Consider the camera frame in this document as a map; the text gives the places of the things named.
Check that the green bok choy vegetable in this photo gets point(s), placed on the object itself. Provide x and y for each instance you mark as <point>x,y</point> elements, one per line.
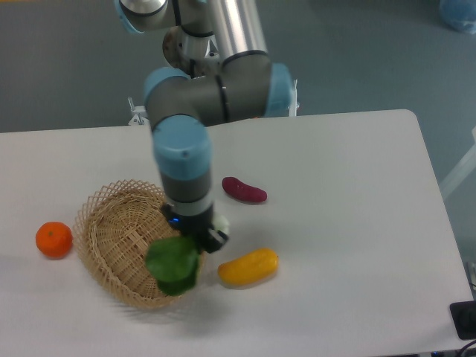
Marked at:
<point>174,262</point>

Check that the orange tangerine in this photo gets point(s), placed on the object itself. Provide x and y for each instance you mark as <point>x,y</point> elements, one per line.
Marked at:
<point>54,240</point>

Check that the black box at table edge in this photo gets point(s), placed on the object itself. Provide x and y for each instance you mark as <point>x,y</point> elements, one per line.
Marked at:
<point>463,316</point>

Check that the white table leg bar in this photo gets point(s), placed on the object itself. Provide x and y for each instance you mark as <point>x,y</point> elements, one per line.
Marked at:
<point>464,167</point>

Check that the woven bamboo basket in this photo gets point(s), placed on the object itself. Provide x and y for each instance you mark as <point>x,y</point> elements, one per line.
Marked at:
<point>112,234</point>

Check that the yellow mango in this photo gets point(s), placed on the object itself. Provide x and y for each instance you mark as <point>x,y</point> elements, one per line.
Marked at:
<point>250,268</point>

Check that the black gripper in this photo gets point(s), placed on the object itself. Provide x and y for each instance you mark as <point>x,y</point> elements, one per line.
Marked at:
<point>208,238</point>

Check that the purple sweet potato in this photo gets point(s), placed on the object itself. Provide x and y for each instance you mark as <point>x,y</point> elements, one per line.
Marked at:
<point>243,192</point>

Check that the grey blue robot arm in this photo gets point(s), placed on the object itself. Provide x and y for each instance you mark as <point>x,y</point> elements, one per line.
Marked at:
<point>239,82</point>

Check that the blue plastic bag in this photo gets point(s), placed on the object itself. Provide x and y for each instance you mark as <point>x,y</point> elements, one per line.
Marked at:
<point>458,14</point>

